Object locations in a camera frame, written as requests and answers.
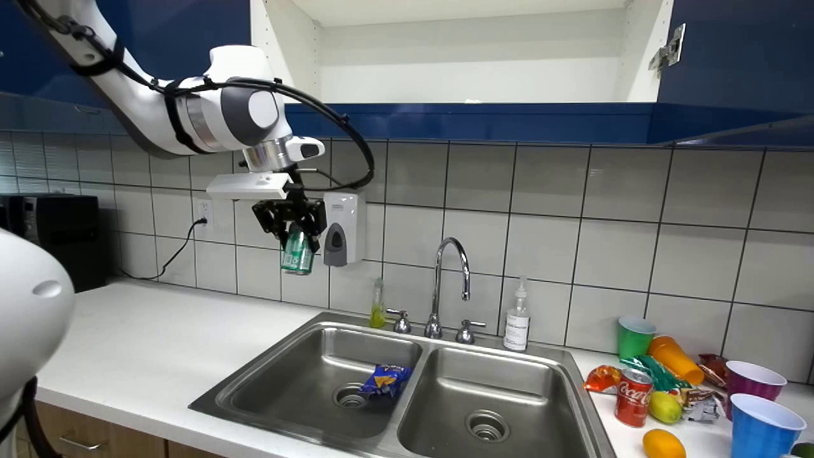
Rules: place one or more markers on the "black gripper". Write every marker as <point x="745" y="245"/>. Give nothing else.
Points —
<point x="296" y="208"/>

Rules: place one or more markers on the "green soda can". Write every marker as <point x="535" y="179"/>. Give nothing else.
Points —
<point x="296" y="252"/>

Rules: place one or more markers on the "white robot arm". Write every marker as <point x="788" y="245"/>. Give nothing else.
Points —
<point x="233" y="107"/>

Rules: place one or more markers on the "stainless steel double sink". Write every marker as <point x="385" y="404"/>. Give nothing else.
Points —
<point x="463" y="399"/>

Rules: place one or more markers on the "blue upper cabinet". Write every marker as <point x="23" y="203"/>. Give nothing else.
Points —
<point x="552" y="72"/>

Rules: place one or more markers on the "wooden lower cabinet drawers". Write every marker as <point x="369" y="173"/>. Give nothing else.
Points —
<point x="82" y="435"/>

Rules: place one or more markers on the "red cola can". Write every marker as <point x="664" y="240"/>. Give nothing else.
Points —
<point x="631" y="399"/>

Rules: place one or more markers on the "open blue cabinet door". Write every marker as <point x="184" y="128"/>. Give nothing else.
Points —
<point x="745" y="54"/>

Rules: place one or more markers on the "yellow dish soap bottle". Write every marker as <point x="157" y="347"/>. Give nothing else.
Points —
<point x="377" y="313"/>

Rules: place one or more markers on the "blue chip bag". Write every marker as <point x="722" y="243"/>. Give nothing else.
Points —
<point x="387" y="379"/>

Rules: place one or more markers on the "chrome faucet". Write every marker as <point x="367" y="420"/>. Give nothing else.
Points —
<point x="433" y="327"/>

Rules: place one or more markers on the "black appliance on counter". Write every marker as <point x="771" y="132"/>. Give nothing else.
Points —
<point x="68" y="227"/>

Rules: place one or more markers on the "clear hand soap pump bottle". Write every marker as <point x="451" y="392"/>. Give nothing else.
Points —
<point x="517" y="320"/>

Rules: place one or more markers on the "red orange snack bag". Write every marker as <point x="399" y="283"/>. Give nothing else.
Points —
<point x="605" y="379"/>

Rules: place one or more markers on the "green plastic cup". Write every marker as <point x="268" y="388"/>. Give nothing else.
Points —
<point x="635" y="337"/>

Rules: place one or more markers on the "yellow green apple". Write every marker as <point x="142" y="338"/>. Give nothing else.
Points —
<point x="664" y="408"/>

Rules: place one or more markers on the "orange plastic cup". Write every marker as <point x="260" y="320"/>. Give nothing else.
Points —
<point x="672" y="356"/>

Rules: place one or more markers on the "orange fruit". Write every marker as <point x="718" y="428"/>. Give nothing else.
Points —
<point x="663" y="442"/>

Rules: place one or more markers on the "purple plastic cup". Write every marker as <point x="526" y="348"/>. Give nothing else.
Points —
<point x="746" y="378"/>

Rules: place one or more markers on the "blue plastic cup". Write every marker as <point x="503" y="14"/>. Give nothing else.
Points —
<point x="765" y="428"/>

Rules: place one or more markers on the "white wall soap dispenser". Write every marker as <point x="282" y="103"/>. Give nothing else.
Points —
<point x="345" y="229"/>

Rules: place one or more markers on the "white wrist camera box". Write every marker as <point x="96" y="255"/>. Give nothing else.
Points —
<point x="251" y="185"/>

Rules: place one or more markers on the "white wall outlet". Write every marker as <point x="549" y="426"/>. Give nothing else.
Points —
<point x="201" y="216"/>

